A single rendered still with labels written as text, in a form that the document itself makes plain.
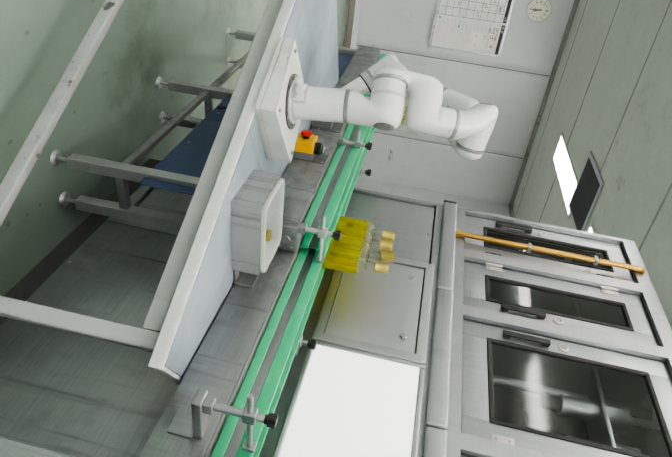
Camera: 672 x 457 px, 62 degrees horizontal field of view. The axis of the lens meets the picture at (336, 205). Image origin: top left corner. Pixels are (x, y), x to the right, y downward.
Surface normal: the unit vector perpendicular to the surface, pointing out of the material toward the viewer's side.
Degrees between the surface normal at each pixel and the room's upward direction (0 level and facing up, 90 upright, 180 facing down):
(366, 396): 90
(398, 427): 90
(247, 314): 90
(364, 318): 90
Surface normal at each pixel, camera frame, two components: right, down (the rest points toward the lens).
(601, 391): 0.10, -0.83
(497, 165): -0.21, 0.52
